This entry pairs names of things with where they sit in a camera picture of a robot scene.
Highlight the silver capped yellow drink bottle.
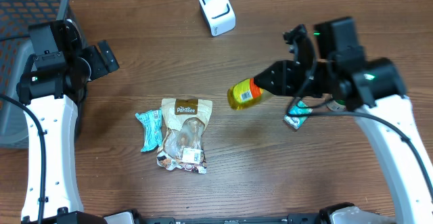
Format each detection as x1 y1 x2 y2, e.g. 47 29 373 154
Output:
227 78 273 110

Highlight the small green white carton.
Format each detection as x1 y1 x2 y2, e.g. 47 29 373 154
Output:
283 101 313 130

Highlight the teal snack wrapper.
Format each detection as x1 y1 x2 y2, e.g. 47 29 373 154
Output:
135 109 162 152

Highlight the green lidded jar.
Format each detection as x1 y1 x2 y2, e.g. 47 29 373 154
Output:
326 97 346 112

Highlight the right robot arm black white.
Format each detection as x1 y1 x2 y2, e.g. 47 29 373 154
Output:
254 17 432 223

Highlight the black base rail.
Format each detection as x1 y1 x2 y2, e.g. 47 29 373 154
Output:
67 202 396 224

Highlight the brown pantree snack bag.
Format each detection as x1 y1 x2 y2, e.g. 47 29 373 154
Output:
156 98 213 175

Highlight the white barcode scanner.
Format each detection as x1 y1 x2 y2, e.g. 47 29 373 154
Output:
199 0 236 37

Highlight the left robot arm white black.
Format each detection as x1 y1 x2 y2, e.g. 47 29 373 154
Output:
17 19 120 223

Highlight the dark grey plastic basket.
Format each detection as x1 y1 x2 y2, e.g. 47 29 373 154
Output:
0 0 89 150

